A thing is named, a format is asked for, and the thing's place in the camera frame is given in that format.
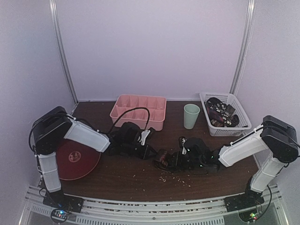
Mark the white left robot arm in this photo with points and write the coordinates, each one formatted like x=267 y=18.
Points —
x=50 y=130

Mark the right aluminium corner post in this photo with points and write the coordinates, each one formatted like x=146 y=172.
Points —
x=246 y=38

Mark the pink divided organizer box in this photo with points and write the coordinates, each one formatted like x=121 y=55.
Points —
x=144 y=111

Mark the red round tray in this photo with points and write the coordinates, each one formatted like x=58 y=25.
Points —
x=75 y=160

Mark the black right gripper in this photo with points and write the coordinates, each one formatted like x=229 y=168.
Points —
x=176 y=158

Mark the left aluminium corner post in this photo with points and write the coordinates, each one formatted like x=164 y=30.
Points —
x=63 y=59

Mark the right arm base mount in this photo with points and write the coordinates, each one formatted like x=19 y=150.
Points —
x=247 y=204

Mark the white plastic mesh basket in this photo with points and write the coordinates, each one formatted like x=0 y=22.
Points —
x=229 y=99

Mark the mint green plastic cup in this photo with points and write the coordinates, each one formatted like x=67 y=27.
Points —
x=191 y=113

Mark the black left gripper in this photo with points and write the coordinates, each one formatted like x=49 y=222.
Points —
x=145 y=154

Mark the aluminium front rail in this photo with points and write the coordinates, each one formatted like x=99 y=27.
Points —
x=210 y=211

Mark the dark floral patterned tie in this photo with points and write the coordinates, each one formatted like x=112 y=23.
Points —
x=165 y=161

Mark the aluminium corner post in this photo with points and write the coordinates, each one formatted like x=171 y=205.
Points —
x=246 y=38
x=63 y=59

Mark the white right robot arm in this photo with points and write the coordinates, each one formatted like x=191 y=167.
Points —
x=273 y=134

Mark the brown patterned tie in basket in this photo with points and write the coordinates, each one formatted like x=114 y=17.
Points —
x=221 y=114

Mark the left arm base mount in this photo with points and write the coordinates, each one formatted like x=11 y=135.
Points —
x=63 y=205

